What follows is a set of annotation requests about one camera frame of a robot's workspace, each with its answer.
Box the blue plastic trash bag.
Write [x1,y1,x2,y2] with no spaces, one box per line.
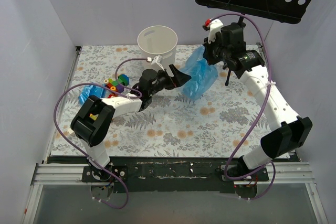
[180,46,218,101]

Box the blue bag piece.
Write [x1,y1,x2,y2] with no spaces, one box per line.
[78,85,106,105]

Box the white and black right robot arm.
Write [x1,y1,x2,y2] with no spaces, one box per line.
[203,19,312,181]

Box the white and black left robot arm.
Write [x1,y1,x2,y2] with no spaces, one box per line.
[70,64,192,182]

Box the white cylindrical trash bin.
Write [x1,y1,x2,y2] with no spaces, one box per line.
[137,25,178,76]

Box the colourful toy block pile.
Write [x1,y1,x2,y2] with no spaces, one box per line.
[103,74,129,93]

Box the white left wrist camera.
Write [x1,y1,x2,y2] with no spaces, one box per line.
[146,55,165,71]

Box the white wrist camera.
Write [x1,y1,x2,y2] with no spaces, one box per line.
[202,19,224,44]
[146,55,165,71]

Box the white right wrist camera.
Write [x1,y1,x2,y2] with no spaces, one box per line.
[202,19,224,44]

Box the black scratched base plate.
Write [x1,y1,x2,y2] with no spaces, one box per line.
[81,155,270,193]

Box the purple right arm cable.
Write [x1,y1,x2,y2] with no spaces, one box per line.
[209,13,276,200]

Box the aluminium rail frame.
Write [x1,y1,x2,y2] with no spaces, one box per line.
[20,45,329,224]

